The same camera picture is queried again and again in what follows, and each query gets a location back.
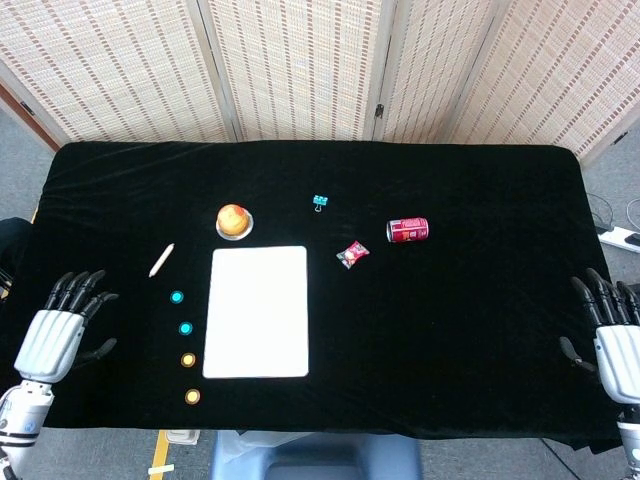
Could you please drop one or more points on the left black grey robot hand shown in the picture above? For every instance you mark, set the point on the left black grey robot hand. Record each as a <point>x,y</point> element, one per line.
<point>50,345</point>

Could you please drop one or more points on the right black grey robot hand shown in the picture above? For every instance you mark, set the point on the right black grey robot hand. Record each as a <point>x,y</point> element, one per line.
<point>620,360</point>

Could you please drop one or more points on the blue round magnet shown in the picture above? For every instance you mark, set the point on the blue round magnet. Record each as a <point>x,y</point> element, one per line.
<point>176,297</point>
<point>186,328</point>

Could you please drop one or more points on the yellow round magnet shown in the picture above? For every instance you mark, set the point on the yellow round magnet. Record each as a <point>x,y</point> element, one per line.
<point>192,396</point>
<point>188,359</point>

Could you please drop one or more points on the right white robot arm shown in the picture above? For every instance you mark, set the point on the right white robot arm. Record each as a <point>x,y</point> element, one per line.
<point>631,440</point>

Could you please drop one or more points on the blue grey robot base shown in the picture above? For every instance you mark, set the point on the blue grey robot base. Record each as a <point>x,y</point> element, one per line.
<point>320,460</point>

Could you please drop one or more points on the white magnetic board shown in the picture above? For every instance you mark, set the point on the white magnetic board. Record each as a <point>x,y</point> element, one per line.
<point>257,320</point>

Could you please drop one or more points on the black fabric object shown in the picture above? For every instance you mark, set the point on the black fabric object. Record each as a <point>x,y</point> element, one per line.
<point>12,240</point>

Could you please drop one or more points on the white power strip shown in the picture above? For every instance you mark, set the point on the white power strip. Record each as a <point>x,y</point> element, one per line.
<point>620,236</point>

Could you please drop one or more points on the white floor box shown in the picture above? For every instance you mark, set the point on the white floor box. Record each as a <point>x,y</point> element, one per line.
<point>182,437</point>

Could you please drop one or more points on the white floor label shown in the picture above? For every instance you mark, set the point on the white floor label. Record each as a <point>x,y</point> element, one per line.
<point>161,470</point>

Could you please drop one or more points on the black velvet table cloth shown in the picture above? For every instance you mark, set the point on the black velvet table cloth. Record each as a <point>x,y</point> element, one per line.
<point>450,325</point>

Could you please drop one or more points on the orange fruit on plate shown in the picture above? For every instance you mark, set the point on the orange fruit on plate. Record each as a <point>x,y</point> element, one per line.
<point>232,220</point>

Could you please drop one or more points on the red drink can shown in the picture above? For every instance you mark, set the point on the red drink can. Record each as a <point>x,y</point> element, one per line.
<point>410,230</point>

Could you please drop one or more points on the red snack packet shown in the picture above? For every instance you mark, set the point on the red snack packet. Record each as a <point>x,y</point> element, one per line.
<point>352,254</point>

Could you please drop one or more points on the blue binder clip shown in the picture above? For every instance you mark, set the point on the blue binder clip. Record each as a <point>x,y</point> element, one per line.
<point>320,201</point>

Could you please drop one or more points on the woven bamboo folding screen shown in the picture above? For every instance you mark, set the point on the woven bamboo folding screen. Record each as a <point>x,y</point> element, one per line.
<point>300,65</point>

